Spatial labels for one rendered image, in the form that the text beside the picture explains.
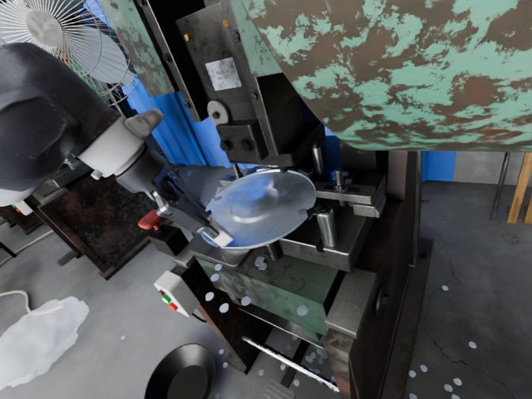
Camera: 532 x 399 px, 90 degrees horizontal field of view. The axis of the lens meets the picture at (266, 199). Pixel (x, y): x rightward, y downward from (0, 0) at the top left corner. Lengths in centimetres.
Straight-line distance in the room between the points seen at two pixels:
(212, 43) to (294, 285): 51
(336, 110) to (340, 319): 44
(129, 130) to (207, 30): 23
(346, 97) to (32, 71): 36
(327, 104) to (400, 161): 66
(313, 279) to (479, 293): 93
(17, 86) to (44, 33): 83
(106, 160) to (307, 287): 45
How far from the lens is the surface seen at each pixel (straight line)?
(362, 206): 63
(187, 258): 82
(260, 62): 45
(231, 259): 53
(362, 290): 60
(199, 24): 57
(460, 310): 137
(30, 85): 43
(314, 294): 60
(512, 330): 137
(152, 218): 83
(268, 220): 57
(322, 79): 17
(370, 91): 18
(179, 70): 59
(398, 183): 86
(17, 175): 39
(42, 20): 124
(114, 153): 43
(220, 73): 56
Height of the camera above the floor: 114
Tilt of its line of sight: 34 degrees down
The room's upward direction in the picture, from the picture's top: 20 degrees counter-clockwise
